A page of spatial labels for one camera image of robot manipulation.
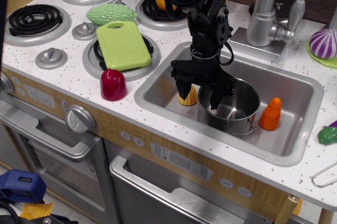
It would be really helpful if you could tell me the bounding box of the silver oven dial left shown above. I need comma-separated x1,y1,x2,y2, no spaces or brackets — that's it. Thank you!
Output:
1,72,14,93

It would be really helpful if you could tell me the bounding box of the orange toy pumpkin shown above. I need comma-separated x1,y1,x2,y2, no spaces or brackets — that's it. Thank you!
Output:
155,0,167,11

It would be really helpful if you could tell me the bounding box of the silver oven dial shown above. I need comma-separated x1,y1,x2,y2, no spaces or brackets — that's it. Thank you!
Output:
65,104,96,133
1,72,14,93

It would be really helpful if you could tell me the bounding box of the back right stove burner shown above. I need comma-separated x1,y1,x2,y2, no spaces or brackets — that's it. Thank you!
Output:
135,0,188,32

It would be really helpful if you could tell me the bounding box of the yellow toy corn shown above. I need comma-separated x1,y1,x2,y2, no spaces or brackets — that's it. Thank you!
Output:
177,85,198,106

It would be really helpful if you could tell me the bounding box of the green toy bitter gourd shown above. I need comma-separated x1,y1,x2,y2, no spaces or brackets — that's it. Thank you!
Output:
86,3,138,26

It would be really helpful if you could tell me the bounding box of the silver stove knob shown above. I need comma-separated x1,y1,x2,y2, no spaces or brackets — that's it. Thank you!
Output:
72,22,98,41
35,48,68,70

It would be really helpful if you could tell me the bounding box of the blue clamp tool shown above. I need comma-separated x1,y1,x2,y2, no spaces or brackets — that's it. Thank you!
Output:
1,169,47,203

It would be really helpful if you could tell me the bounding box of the orange toy carrot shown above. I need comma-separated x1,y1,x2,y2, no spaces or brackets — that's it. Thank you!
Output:
259,97,282,130

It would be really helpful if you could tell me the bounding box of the dark red toy piece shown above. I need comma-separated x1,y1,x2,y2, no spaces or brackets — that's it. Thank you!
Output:
100,69,127,101

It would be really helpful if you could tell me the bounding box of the silver stove knob middle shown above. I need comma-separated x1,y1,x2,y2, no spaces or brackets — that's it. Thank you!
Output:
72,22,98,41

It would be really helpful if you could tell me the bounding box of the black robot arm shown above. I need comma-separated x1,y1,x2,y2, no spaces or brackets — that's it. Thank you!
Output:
164,0,236,109

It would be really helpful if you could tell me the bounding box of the toy dishwasher door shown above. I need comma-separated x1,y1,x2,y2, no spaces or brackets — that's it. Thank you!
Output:
110,156,272,223

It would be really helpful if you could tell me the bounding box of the silver toy faucet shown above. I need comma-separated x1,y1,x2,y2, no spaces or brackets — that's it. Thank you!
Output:
229,0,305,63

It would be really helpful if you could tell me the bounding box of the toy oven door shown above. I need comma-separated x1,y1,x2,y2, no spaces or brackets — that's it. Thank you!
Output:
1,100,120,223

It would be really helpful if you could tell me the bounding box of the metal wire handle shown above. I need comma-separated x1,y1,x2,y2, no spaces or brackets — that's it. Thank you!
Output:
311,162,336,188

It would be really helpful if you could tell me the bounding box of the front right stove burner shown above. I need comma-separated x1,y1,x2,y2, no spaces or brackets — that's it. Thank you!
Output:
82,34,161,83

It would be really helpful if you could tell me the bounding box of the light green cutting board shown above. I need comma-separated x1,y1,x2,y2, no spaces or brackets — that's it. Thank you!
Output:
96,21,151,71

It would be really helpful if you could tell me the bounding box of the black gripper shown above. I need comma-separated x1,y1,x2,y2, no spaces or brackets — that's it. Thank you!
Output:
171,53,236,110

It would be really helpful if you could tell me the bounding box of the green purple toy eggplant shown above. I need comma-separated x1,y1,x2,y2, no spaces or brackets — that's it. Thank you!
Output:
318,121,336,145

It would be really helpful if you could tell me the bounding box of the front left stove burner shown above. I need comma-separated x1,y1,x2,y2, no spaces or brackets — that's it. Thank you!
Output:
4,4,71,47

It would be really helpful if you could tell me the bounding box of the silver stove knob front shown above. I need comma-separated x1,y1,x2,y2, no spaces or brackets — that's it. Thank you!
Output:
35,48,68,70

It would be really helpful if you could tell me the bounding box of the purple white toy onion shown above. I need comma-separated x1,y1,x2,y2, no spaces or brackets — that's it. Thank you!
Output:
309,28,336,59

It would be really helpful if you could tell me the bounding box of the green toy plate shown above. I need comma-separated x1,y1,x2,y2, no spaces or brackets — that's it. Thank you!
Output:
306,39,337,69

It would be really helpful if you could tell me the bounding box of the stainless steel pot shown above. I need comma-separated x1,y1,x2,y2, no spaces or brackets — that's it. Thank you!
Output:
197,79,260,139

